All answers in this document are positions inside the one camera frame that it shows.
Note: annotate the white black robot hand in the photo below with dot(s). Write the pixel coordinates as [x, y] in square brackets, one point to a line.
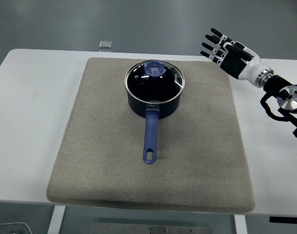
[238, 64]

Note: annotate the glass pot lid blue knob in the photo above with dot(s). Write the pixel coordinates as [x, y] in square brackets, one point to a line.
[154, 69]

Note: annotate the dark blue saucepan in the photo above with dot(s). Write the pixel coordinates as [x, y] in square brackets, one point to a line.
[152, 131]

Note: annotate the small silver floor plate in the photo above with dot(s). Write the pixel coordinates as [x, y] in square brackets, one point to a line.
[105, 44]

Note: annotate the beige fabric table mat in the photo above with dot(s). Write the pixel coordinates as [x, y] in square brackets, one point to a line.
[109, 146]

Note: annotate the white table leg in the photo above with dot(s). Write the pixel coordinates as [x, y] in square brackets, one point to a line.
[56, 219]
[240, 225]

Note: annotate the black table control panel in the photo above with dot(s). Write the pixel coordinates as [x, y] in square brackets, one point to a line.
[287, 219]

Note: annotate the white rounded object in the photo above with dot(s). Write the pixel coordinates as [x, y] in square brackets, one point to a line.
[9, 228]

